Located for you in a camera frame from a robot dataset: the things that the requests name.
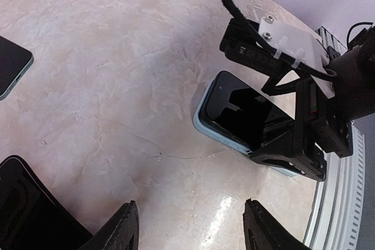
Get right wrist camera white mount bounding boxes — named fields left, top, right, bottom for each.
left=219, top=14, right=338, bottom=98

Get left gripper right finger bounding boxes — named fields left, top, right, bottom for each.
left=243, top=198, right=308, bottom=250

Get light blue phone case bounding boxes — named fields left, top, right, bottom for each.
left=192, top=78, right=299, bottom=178

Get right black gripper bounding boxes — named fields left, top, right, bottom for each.
left=250, top=68, right=352, bottom=181

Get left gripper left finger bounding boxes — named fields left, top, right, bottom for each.
left=79, top=200, right=139, bottom=250

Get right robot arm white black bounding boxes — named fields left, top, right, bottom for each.
left=250, top=28, right=374, bottom=181

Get black phone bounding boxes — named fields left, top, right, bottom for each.
left=197, top=71, right=273, bottom=153
left=1, top=36, right=34, bottom=100

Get front aluminium rail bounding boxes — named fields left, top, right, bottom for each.
left=304, top=23, right=374, bottom=249

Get black phone case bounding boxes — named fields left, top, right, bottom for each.
left=1, top=155, right=92, bottom=250

